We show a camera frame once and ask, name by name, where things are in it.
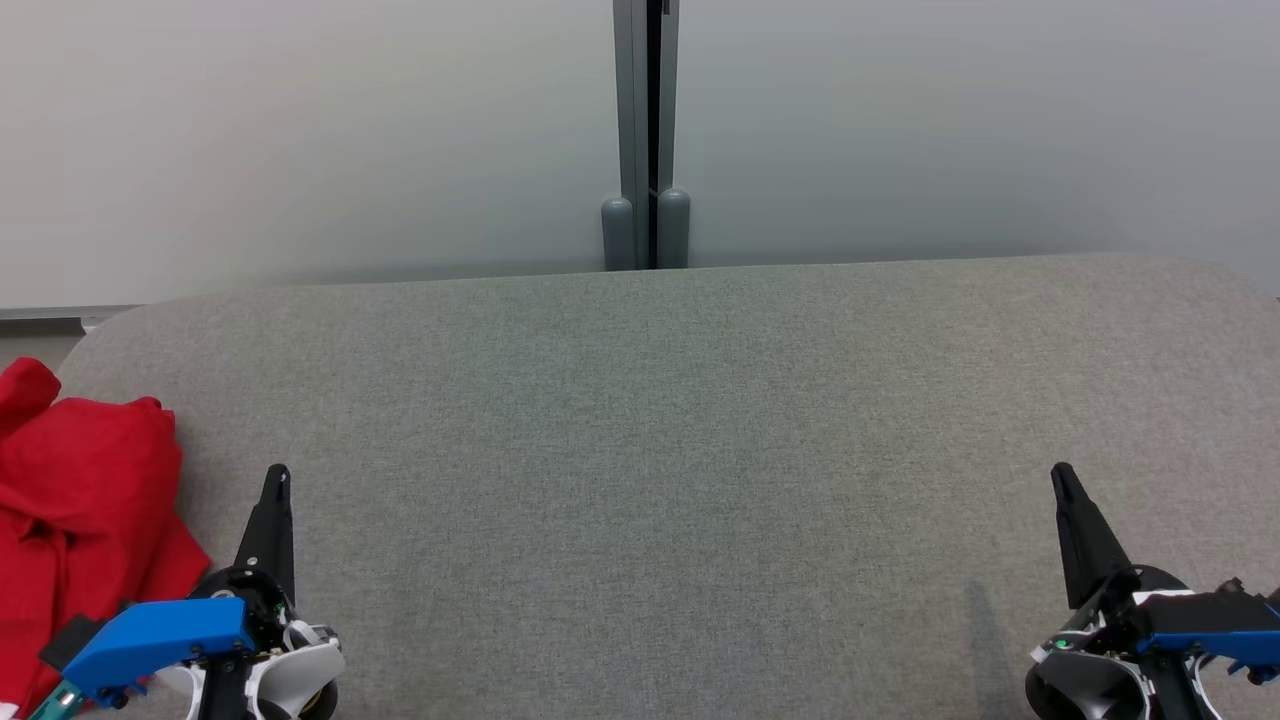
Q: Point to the grey wall baseboard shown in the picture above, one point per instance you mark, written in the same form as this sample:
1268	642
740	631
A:
50	318

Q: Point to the red shirt with white trim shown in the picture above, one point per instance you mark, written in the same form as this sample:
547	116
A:
80	500

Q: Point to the grey cylindrical post foot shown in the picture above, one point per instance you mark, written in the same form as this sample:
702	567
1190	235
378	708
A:
617	235
674	230

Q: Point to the blue right wrist camera box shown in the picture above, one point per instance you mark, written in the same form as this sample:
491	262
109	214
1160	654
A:
1210	625

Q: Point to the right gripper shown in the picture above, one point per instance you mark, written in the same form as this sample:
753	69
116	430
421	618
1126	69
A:
1080	690

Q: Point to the grey metal partition post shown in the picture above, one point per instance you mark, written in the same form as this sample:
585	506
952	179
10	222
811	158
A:
640	100

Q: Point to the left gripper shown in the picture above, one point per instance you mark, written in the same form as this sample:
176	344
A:
290	680

